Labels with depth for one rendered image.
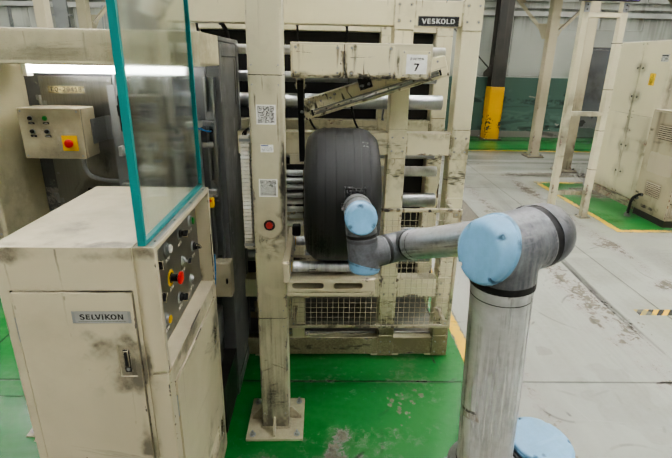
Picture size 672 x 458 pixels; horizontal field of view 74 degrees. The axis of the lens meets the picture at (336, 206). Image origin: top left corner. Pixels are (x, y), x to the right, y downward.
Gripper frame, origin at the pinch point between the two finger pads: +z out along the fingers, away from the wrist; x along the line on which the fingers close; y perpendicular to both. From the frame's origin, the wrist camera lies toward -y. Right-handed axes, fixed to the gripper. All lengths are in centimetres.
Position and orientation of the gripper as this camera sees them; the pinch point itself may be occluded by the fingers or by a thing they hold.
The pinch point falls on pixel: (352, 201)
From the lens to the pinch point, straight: 160.3
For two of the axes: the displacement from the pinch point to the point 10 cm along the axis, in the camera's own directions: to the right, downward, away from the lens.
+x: -10.0, -0.1, -0.3
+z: -0.3, -2.0, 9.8
